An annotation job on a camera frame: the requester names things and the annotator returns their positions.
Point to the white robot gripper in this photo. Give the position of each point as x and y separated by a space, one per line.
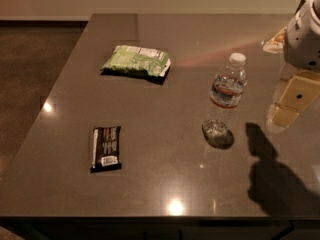
304 39

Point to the clear plastic water bottle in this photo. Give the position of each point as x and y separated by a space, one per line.
225 94

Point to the green snack bag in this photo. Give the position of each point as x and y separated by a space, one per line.
138 61

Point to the black snack bar wrapper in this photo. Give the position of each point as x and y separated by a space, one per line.
105 154

